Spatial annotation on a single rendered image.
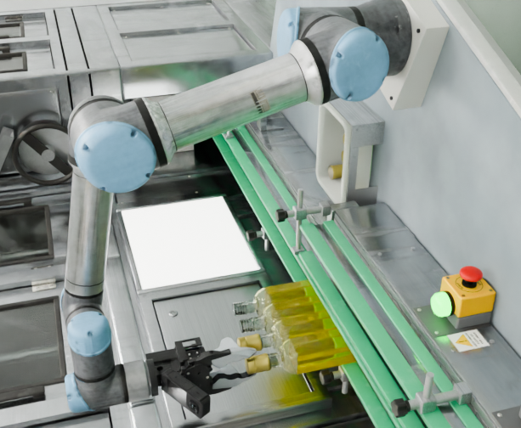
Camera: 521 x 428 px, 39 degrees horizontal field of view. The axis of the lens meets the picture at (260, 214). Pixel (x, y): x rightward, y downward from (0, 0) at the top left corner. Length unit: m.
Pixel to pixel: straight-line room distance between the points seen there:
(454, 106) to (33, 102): 1.37
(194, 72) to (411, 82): 1.05
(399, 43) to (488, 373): 0.61
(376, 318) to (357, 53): 0.49
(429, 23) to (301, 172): 0.75
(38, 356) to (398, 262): 0.86
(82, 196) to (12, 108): 1.04
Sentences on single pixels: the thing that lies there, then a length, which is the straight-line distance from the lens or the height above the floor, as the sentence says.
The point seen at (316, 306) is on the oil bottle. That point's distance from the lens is 1.57.
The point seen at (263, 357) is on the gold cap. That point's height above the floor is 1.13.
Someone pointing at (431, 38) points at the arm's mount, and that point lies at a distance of 1.39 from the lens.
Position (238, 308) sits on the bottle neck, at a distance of 1.59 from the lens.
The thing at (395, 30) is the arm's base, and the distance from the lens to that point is 1.41.
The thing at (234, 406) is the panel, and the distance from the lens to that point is 1.57.
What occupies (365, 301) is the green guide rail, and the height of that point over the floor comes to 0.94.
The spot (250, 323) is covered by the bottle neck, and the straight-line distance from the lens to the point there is 1.55.
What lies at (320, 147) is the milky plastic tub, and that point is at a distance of 1.82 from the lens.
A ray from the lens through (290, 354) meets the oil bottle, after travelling 1.46.
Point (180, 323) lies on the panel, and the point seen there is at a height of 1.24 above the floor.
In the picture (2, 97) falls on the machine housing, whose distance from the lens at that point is 2.34.
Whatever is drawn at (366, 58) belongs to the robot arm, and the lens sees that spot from 1.23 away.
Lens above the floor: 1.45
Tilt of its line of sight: 14 degrees down
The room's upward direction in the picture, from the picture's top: 99 degrees counter-clockwise
